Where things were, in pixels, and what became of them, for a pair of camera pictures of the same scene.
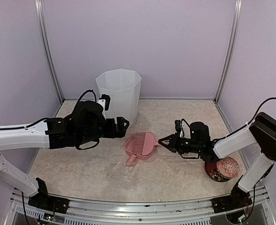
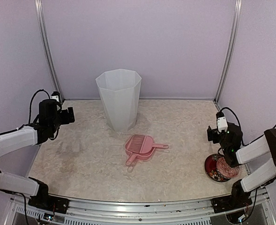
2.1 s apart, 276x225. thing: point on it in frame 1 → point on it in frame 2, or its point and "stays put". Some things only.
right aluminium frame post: x=235 y=33 stays put
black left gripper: x=112 y=133 → x=66 y=119
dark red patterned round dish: x=212 y=170 stays put
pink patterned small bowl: x=228 y=167 stays put
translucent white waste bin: x=123 y=86 stays put
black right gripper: x=173 y=139 → x=212 y=132
